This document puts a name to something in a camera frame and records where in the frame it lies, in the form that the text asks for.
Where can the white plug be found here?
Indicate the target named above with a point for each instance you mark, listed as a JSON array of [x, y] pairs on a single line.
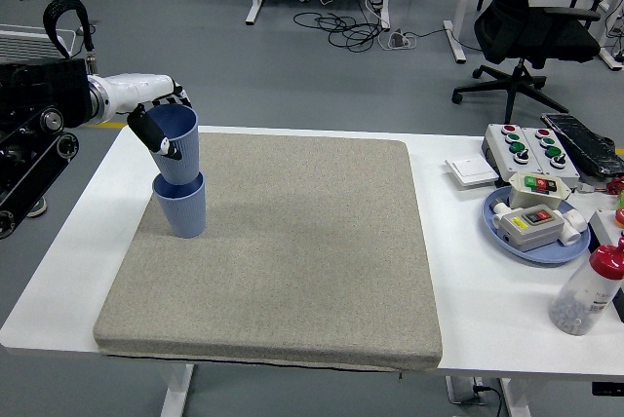
[[500, 215]]

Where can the white panel heater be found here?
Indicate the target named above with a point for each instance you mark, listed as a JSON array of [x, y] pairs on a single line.
[[24, 47]]

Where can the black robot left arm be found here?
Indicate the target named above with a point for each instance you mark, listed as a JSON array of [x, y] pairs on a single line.
[[44, 86]]

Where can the white plastic pipe fitting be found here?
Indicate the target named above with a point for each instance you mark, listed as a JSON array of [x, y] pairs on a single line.
[[574, 229]]

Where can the white four-button control box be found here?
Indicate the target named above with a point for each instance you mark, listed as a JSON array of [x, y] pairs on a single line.
[[502, 144], [543, 151]]

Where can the white box with orange button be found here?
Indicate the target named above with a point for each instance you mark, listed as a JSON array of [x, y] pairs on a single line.
[[604, 229]]

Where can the grey yellow-label switch box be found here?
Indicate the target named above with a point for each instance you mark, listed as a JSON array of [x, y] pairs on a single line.
[[529, 234]]

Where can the black control box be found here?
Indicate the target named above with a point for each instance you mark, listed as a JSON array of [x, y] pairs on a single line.
[[608, 388]]

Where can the white wall switch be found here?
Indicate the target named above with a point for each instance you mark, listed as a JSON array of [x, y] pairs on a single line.
[[472, 171]]

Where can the grey-brown mat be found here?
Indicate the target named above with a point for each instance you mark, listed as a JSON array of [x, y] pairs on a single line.
[[317, 266]]

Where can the blue ribbed cup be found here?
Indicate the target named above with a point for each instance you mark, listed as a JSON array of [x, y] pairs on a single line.
[[185, 212], [184, 154]]

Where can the red-capped clear screw bottle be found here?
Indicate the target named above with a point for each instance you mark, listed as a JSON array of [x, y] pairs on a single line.
[[580, 300]]

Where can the blue plate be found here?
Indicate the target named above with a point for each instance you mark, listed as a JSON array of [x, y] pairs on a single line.
[[551, 255]]

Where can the white table leg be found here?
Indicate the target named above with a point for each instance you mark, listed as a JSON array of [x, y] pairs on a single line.
[[175, 390], [512, 400]]

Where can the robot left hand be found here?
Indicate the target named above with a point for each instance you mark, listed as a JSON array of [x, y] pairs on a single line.
[[131, 90]]

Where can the white green-red switch box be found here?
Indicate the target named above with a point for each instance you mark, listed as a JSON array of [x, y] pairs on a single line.
[[524, 195]]

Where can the black office chair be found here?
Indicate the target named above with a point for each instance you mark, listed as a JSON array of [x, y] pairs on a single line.
[[536, 32]]

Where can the black keyboard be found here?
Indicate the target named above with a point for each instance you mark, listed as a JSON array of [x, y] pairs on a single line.
[[585, 144]]

